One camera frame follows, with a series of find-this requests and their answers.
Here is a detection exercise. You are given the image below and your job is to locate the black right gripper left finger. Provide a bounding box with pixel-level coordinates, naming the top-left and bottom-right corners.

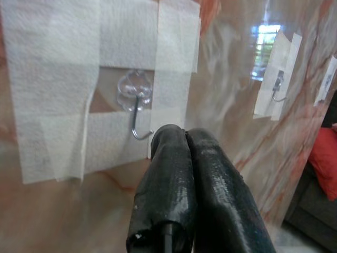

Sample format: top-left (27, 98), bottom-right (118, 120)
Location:
top-left (125, 123), bottom-right (197, 253)

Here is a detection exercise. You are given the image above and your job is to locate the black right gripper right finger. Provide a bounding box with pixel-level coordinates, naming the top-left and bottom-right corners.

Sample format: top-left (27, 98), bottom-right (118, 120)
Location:
top-left (186, 128), bottom-right (277, 253)

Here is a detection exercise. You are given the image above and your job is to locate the clear adhesive metal hook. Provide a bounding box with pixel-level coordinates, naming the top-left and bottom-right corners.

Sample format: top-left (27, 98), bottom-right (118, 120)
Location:
top-left (116, 70), bottom-right (155, 140)

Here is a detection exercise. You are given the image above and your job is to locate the grey sofa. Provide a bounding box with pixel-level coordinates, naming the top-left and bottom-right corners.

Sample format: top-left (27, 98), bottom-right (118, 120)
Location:
top-left (283, 163), bottom-right (337, 239)

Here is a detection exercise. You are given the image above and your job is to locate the small white paper patch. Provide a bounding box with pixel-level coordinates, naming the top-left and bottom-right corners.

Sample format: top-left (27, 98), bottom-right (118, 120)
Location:
top-left (252, 28), bottom-right (303, 122)

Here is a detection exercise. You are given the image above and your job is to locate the red cushion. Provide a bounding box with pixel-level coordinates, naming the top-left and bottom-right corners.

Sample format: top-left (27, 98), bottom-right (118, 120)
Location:
top-left (306, 128), bottom-right (337, 201)

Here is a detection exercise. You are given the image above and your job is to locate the narrow white paper strip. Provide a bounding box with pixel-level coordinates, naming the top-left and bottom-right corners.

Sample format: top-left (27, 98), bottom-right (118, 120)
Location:
top-left (314, 54), bottom-right (337, 107)

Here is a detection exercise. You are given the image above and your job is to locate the large white paper patch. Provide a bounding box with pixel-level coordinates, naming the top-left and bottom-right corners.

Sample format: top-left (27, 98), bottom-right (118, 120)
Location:
top-left (0, 0), bottom-right (202, 185)

